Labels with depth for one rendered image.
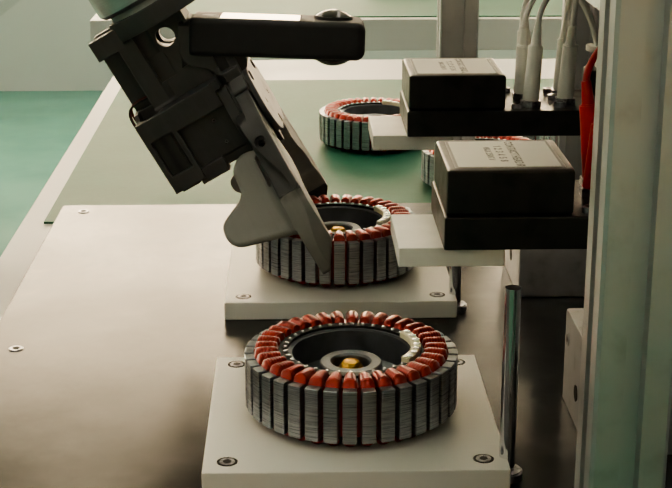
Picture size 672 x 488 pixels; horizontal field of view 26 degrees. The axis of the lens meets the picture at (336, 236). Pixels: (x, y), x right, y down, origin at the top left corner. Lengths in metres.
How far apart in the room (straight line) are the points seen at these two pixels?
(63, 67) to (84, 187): 4.26
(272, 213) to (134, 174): 0.46
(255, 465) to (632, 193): 0.26
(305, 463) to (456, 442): 0.08
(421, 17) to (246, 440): 1.64
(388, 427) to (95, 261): 0.39
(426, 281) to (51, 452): 0.31
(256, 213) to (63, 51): 4.67
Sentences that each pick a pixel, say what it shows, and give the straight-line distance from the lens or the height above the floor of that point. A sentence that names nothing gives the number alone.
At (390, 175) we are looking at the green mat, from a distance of 1.36.
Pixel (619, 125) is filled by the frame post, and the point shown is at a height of 0.98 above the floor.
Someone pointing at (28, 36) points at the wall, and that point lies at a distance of 5.60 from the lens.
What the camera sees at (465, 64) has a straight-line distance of 0.98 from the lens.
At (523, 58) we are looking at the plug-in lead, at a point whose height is 0.93.
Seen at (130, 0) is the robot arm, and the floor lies 0.97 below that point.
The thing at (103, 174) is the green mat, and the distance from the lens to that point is 1.38.
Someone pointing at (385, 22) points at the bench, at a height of 0.74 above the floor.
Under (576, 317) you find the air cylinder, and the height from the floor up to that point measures 0.82.
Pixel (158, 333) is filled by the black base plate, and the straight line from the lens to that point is 0.92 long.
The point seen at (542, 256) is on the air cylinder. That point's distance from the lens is 0.98.
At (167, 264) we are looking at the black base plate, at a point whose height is 0.77.
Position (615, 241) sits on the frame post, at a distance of 0.55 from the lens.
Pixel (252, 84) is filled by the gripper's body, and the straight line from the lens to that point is 0.94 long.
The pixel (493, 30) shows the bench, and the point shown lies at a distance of 2.33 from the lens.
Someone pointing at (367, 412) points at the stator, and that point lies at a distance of 0.72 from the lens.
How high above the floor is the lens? 1.10
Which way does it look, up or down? 17 degrees down
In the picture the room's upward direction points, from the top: straight up
